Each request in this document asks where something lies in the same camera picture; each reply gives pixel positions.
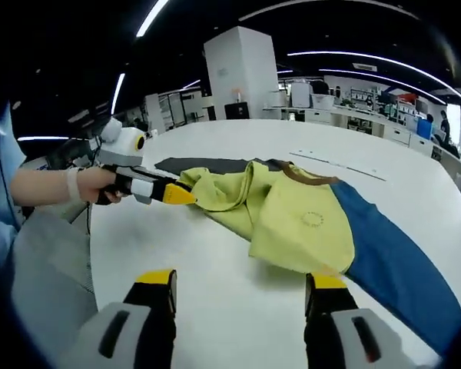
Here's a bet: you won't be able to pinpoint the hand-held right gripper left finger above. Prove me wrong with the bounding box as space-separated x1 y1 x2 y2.
59 268 178 369

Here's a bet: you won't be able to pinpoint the person's light blue shirt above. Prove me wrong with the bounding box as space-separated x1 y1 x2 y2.
0 101 28 270

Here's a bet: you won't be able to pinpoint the white storage box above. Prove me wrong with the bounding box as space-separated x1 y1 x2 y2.
310 94 336 112

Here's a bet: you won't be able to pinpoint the yellow blue black garment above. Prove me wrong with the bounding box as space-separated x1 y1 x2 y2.
154 156 461 358

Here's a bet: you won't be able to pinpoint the white wrist strap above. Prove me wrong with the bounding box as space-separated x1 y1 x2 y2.
66 168 82 201

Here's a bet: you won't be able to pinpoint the long ceiling light strip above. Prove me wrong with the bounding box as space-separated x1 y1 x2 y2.
317 68 447 105
287 50 461 108

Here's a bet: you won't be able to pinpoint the white table cable cover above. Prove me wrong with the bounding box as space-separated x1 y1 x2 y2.
290 149 389 181

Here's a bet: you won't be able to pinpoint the white drawer cabinet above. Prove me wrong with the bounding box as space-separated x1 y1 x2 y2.
305 108 331 124
386 126 411 146

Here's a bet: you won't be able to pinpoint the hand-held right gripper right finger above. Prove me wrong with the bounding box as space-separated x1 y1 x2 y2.
303 272 413 369

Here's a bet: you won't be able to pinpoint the person's left hand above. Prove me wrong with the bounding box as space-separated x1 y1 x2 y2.
78 166 121 206

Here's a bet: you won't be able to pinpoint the black cabinet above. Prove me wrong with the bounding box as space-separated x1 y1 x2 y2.
224 101 249 120

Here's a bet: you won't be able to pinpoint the person's grey trousers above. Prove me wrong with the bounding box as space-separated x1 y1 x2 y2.
10 214 100 369

